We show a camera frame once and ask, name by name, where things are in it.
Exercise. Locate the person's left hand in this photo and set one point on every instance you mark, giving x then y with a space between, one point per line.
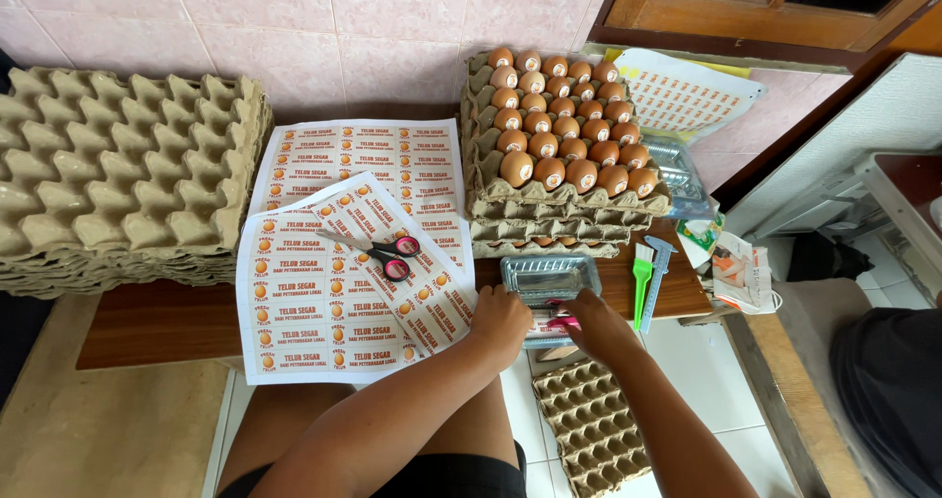
497 321

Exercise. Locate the person's right hand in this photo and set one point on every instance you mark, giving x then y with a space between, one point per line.
607 332

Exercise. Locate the person's right fingers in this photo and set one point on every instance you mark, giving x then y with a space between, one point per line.
581 306

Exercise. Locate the person's left fingers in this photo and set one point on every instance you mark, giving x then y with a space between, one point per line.
524 318

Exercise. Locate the pink stapler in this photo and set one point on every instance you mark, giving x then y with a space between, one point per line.
563 323

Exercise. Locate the clear plastic egg container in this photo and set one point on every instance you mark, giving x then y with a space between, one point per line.
548 277

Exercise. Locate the white paper label strip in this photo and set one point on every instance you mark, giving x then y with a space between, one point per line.
541 329

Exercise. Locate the green brush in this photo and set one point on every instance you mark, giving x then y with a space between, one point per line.
642 277

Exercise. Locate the grey plastic caliper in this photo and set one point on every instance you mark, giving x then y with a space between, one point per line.
657 277

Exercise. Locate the printed label sheet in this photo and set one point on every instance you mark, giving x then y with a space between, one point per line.
353 152
309 321
438 303

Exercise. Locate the stack of filled egg trays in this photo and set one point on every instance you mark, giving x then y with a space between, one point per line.
544 215

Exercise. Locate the person's right leg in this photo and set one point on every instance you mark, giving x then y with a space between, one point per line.
478 428

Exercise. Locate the person's leg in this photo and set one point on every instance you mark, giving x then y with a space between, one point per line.
283 424
478 428

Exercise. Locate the single cardboard egg tray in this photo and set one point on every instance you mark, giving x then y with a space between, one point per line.
592 432

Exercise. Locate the green and white packet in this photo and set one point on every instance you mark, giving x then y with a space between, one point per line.
699 237

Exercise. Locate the pink and black scissors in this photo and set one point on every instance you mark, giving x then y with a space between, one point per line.
390 259

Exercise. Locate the stack of clear plastic containers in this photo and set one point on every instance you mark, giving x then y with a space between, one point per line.
681 178

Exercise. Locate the white plastic bag orange print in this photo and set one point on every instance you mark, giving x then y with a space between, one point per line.
743 273

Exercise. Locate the group of brown stickered eggs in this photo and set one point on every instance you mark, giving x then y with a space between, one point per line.
567 126

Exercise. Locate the person's black shorts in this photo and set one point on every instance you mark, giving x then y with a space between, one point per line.
441 479

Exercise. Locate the sheet of small round stickers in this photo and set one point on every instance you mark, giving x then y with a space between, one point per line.
684 97

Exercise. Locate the black cloth bundle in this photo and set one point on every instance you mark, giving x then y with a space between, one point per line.
828 256

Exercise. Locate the person's left leg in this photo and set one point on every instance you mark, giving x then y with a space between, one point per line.
283 424

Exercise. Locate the yellow paper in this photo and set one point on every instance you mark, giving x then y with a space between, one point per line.
730 70

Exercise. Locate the large black fabric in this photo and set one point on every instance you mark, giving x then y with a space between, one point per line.
894 402

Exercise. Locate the stack of empty egg trays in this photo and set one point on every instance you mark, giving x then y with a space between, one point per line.
118 181

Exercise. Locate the brown wooden window frame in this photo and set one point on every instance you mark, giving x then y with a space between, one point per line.
736 19

